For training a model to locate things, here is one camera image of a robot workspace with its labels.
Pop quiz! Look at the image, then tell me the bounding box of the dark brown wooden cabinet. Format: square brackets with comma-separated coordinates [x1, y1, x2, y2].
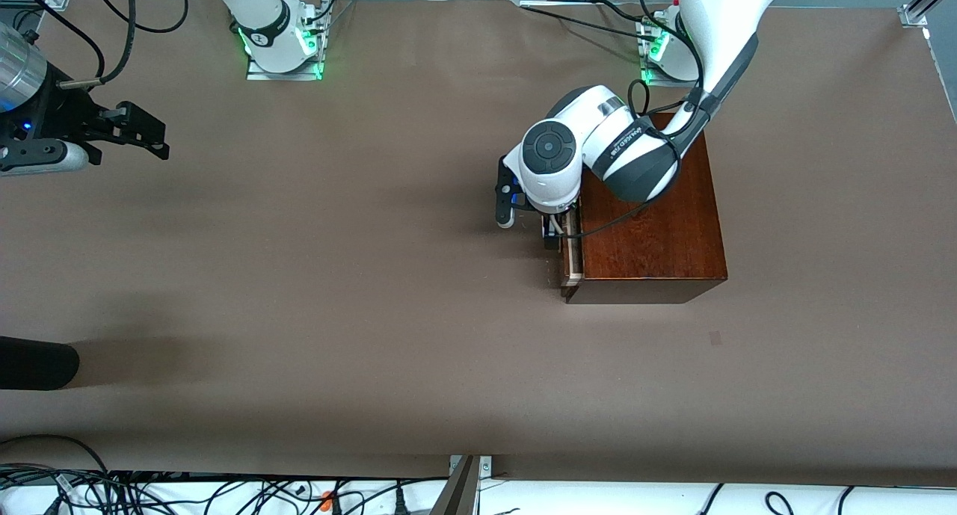
[561, 112, 729, 305]

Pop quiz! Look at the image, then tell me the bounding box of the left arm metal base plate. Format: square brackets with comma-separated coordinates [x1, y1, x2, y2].
[640, 22, 721, 89]

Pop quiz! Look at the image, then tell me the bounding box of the black cable on table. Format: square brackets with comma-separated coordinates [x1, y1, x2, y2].
[520, 0, 660, 43]

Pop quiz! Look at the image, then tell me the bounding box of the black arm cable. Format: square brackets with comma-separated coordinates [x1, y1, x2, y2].
[557, 0, 708, 241]
[15, 0, 189, 91]

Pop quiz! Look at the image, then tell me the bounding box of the wooden drawer with white handle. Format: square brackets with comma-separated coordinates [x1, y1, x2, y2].
[552, 209, 585, 289]

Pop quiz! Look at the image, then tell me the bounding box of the tangled black cable bundle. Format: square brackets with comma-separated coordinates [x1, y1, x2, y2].
[0, 434, 449, 515]

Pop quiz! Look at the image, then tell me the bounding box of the metal bracket at table edge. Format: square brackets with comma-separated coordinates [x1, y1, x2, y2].
[430, 454, 494, 515]

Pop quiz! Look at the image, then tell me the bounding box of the black cylindrical object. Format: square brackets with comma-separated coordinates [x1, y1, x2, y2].
[0, 336, 81, 391]

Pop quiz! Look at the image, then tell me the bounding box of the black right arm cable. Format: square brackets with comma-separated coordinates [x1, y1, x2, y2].
[15, 0, 189, 91]

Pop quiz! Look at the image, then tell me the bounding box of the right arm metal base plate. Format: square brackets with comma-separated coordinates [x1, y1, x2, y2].
[246, 22, 327, 81]

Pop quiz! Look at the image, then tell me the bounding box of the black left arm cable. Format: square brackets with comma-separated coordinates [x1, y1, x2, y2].
[557, 0, 708, 241]

